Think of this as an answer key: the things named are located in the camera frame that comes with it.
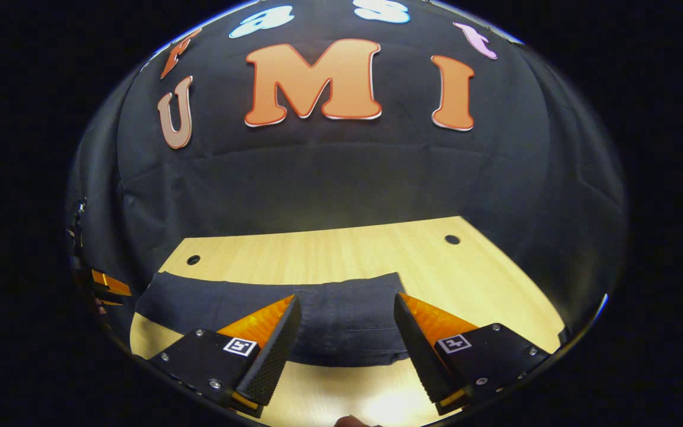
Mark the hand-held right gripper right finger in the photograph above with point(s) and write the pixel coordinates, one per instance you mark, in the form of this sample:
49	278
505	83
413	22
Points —
421	362

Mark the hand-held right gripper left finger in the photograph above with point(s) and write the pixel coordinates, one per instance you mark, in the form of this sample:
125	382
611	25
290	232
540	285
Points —
273	362

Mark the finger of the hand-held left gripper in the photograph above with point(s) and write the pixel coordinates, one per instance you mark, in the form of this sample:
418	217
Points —
110	284

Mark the dark jeans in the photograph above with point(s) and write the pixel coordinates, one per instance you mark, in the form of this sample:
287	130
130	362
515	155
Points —
341	320

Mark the black backdrop cloth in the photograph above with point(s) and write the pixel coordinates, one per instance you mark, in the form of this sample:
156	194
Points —
329	178

